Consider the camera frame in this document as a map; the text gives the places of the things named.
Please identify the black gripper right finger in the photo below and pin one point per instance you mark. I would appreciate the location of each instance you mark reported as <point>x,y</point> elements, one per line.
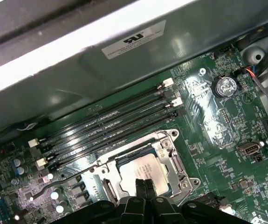
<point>164,212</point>

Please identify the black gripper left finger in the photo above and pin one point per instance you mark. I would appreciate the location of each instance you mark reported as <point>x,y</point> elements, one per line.
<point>133,210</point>

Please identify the silver CPU green edge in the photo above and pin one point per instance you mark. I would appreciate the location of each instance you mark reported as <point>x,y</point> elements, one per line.
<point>143,168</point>

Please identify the metal socket cover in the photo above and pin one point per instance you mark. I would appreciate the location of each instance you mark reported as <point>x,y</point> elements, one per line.
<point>165,168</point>

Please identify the black RAM slot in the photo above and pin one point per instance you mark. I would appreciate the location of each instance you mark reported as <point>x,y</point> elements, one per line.
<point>101,112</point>
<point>115,140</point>
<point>108,131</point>
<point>105,121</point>

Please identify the CPU socket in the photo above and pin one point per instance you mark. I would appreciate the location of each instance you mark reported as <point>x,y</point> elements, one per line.
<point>164,135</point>

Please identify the green motherboard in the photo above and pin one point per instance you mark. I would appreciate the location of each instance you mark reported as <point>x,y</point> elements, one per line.
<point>217,130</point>

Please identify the internal USB port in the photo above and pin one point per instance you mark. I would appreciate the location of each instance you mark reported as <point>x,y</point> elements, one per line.
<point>248,149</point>

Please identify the coin cell battery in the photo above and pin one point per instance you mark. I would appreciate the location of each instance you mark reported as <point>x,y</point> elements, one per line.
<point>224,86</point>

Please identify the black PC case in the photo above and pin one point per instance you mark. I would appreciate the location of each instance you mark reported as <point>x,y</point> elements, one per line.
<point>124,70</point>

